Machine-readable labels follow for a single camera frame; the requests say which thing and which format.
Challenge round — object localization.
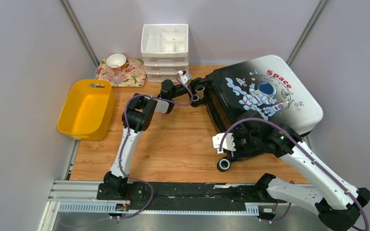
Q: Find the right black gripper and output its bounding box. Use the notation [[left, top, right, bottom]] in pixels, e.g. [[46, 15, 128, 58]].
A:
[[226, 130, 260, 159]]

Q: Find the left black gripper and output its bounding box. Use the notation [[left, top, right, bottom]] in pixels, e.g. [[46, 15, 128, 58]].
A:
[[169, 80, 205, 99]]

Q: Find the white black space suitcase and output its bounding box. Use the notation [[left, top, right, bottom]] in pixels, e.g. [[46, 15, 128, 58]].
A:
[[190, 55, 323, 172]]

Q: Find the yellow plastic basket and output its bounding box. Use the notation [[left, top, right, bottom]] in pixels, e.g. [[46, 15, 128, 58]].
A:
[[57, 79, 116, 141]]

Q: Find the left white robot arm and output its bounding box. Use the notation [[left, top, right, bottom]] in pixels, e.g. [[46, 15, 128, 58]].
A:
[[97, 77, 193, 200]]

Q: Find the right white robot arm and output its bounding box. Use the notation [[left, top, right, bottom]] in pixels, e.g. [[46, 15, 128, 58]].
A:
[[226, 118, 370, 231]]

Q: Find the floral serving tray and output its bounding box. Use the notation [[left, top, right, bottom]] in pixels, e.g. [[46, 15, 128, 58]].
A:
[[95, 59, 146, 87]]

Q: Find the white plastic drawer organizer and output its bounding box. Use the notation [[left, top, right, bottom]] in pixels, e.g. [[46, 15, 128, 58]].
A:
[[141, 24, 189, 82]]

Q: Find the clear drinking glass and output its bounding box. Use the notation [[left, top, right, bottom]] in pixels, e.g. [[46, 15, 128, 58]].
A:
[[109, 65, 123, 86]]

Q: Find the white orange bowl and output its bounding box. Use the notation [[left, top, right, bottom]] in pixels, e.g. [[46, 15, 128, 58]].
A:
[[106, 53, 127, 69]]

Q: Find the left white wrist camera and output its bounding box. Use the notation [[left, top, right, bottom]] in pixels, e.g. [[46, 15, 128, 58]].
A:
[[177, 70, 193, 85]]

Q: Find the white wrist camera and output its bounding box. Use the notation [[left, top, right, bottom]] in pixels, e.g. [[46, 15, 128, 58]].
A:
[[177, 70, 193, 85], [212, 133, 236, 154]]

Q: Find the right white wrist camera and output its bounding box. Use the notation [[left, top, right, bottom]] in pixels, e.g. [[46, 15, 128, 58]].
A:
[[212, 133, 236, 154]]

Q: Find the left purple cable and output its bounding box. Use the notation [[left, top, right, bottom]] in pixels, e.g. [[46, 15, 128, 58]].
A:
[[108, 73, 195, 220]]

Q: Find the purple cable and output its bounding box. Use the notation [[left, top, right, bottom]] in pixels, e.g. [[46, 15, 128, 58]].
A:
[[218, 117, 370, 231], [108, 73, 195, 220]]

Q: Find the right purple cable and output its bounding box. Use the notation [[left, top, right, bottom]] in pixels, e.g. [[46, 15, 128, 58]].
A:
[[218, 117, 370, 231]]

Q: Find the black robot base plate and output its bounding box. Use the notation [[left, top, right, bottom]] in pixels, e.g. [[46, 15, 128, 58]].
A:
[[105, 182, 280, 219]]

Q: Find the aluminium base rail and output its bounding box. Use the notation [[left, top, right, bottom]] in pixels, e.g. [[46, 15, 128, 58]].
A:
[[38, 180, 348, 231]]

